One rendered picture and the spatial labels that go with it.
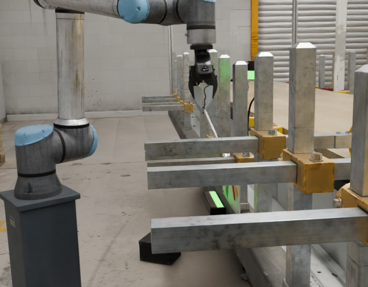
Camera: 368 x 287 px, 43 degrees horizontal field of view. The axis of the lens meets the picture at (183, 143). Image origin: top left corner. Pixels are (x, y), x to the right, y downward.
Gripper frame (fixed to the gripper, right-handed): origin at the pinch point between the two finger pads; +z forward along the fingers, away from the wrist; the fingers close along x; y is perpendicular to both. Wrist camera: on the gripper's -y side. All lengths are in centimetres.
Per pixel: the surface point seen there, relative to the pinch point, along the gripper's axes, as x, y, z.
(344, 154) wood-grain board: -28, -41, 7
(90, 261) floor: 52, 109, 97
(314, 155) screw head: -7, -75, -1
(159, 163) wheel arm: 15.2, -22.8, 11.2
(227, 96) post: -8.7, 5.9, -3.5
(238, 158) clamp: -5.6, -26.3, 10.1
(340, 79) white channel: -105, 138, 0
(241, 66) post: -8.0, -19.1, -13.6
